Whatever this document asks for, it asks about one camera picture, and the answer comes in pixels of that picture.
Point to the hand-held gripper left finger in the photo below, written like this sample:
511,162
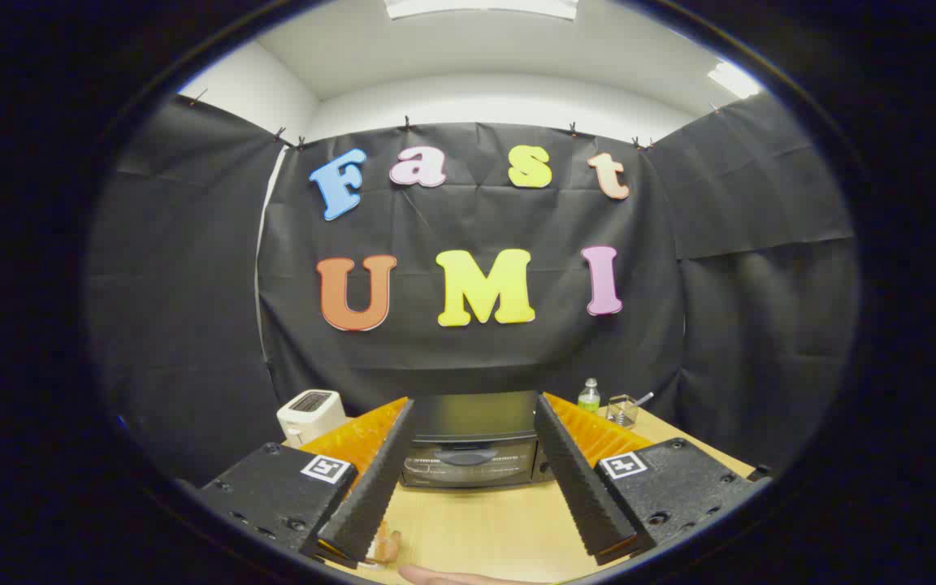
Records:
374,487

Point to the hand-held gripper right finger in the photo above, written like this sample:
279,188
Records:
578,479

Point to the black toaster oven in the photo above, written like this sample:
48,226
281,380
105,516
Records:
468,422

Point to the white pop-up toaster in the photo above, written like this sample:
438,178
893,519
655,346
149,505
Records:
309,414

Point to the green drink bottle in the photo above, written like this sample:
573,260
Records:
589,398

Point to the metal spoon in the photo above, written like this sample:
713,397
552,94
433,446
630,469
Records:
645,398

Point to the small ceiling light panel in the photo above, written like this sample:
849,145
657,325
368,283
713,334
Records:
734,80

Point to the long ceiling light panel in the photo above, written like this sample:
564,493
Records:
480,6

